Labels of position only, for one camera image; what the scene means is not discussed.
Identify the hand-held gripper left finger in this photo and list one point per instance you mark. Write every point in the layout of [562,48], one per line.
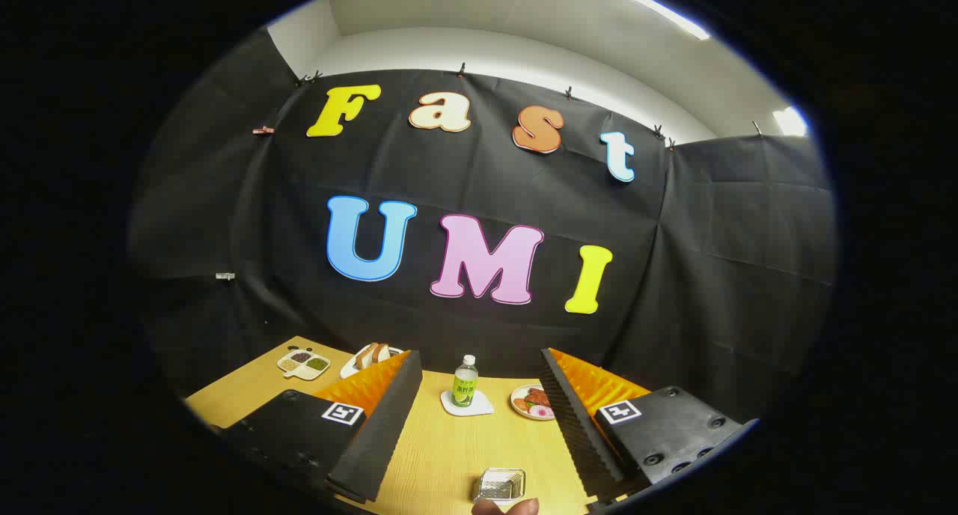
[382,433]

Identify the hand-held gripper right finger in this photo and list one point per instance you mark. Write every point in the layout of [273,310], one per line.
[576,433]

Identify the round plate of food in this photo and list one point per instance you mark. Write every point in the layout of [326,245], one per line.
[530,403]

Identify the white toaster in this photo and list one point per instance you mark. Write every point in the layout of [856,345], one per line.
[349,368]

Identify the brown bread slice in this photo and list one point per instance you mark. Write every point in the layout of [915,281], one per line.
[382,352]
[367,356]

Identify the green label drink bottle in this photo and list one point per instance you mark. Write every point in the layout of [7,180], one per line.
[465,384]

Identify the white square coaster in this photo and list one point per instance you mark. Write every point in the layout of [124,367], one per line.
[479,409]

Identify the white divided bean dish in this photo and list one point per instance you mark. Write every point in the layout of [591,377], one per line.
[303,364]

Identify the black backdrop cloth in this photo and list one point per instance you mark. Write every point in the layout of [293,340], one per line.
[673,275]

